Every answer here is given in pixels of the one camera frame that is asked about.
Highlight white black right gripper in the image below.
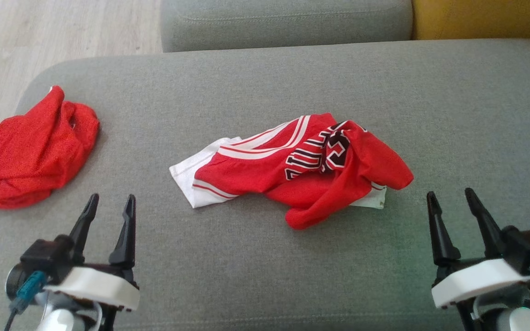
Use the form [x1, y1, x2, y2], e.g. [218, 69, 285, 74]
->
[426, 187, 530, 309]

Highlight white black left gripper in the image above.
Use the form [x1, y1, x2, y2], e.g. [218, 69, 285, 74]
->
[43, 193, 140, 313]

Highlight red shorts with white stripe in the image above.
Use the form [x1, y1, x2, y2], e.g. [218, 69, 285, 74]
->
[0, 85, 101, 210]

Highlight red white basketball jersey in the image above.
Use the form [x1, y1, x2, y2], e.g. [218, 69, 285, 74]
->
[169, 113, 415, 230]

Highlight yellow cushion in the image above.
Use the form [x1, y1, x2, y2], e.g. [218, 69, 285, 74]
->
[411, 0, 530, 41]

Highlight grey sofa seat cushion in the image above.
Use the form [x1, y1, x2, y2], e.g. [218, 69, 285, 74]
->
[0, 39, 530, 331]

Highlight grey sofa back cushion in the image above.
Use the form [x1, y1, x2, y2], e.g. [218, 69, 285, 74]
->
[160, 0, 414, 53]

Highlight black cable with teal plug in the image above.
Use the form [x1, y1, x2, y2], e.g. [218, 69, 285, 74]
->
[4, 270, 47, 331]

